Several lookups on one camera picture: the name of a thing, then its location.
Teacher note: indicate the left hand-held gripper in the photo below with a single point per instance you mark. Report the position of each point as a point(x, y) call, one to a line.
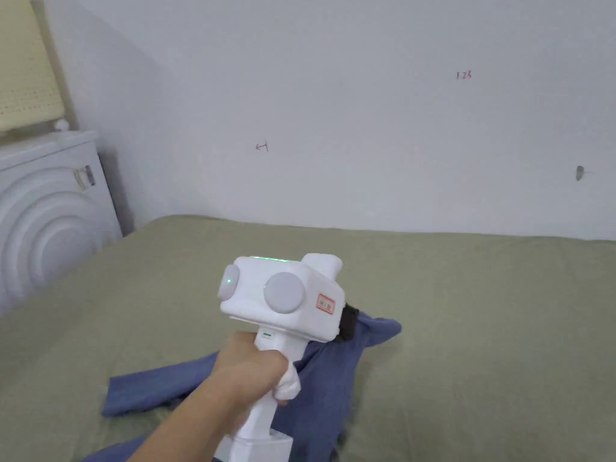
point(284, 313)

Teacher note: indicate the person's left hand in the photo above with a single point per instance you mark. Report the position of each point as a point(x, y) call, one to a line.
point(240, 375)

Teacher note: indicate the person's left forearm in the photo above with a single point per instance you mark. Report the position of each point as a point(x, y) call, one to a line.
point(183, 433)

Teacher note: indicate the pale yellow curtain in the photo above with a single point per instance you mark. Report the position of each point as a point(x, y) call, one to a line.
point(24, 62)

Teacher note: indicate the dark blue shirt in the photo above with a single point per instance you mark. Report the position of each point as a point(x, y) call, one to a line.
point(327, 390)

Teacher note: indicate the bed with pale green sheet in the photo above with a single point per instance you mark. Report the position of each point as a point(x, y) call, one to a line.
point(481, 337)

